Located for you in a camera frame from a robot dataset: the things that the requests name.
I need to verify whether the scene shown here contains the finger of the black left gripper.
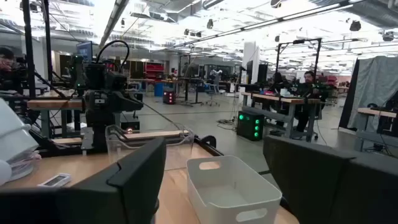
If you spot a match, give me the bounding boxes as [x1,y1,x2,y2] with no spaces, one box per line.
[119,92,144,112]

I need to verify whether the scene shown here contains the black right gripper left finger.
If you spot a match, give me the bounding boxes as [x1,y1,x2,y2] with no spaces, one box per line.
[0,136,167,224]

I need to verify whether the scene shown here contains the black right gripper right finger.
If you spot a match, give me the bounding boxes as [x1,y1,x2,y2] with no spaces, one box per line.
[262,135,398,224]

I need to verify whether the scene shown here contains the white digital thermometer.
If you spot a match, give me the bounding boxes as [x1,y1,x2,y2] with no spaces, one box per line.
[37,172,72,189]

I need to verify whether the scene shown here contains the office chair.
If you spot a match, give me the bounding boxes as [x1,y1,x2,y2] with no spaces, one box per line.
[204,70,225,107]

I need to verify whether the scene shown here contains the black computer red lights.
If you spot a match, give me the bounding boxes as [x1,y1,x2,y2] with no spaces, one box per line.
[162,90,177,105]

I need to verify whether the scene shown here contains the red storage shelf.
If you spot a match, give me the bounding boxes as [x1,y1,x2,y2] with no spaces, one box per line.
[145,63,165,79]

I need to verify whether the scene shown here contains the clear plastic container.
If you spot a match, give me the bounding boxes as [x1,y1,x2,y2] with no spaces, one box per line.
[104,124,196,171]

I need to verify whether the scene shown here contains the wooden top metal desk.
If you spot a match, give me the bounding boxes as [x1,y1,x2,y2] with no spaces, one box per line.
[241,91,322,143]
[27,98,84,138]
[354,107,398,153]

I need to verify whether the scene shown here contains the computer monitor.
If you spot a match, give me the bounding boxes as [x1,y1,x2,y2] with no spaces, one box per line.
[76,40,94,62]

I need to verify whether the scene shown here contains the black computer tower green lights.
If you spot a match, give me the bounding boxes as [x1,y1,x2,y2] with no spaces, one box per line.
[236,111,266,142]

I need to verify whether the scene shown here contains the person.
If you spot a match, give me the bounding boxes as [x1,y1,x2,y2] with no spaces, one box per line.
[0,46,25,94]
[292,70,327,133]

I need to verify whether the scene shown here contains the white plastic storage bin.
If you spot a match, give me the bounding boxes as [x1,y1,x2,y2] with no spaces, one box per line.
[185,155,283,224]

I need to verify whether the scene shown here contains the grey fabric curtain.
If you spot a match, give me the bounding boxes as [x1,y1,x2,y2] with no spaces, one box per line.
[338,55,398,132]

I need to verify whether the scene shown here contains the white pillar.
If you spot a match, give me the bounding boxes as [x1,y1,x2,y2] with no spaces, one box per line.
[241,41,261,94]

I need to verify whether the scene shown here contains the black gantry stand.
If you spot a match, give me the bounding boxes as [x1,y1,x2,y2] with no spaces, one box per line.
[275,37,323,82]

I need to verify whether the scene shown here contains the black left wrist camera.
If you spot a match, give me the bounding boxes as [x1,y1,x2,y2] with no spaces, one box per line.
[85,62,127,91]

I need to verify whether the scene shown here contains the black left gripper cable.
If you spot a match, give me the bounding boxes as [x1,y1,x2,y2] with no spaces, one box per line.
[95,39,131,74]

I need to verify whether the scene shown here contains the black vertical post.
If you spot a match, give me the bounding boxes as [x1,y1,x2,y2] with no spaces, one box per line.
[42,0,54,84]
[21,0,37,100]

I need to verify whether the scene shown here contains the black aluminium table frame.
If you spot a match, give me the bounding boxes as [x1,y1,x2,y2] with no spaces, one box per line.
[29,129,225,158]

